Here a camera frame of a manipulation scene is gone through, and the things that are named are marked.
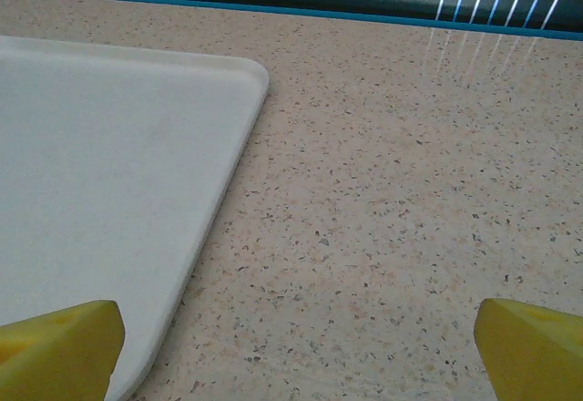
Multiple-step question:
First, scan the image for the white plastic tray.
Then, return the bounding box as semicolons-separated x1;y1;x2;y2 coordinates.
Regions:
0;35;270;401

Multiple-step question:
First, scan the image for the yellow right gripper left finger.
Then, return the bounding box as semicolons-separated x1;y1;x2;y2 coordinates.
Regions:
0;299;127;401

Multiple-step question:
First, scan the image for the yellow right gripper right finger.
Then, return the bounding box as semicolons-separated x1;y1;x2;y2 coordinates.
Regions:
472;297;583;401

